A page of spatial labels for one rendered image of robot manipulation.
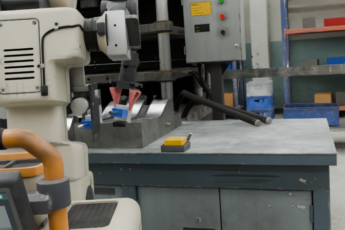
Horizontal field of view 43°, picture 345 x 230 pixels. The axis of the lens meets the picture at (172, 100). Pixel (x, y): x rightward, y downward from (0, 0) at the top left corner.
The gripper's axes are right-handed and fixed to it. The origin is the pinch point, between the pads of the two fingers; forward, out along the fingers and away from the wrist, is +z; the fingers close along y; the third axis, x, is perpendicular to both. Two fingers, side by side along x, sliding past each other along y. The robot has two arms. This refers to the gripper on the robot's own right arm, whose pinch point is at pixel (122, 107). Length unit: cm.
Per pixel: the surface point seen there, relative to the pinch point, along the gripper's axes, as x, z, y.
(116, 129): 1.2, 8.0, 0.9
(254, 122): -40, -1, -42
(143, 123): -0.5, 4.5, -8.2
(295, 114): -373, -12, -54
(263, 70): -346, -55, -14
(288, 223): -2, 29, -61
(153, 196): -1.4, 29.0, -15.2
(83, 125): 7.3, 7.9, 10.6
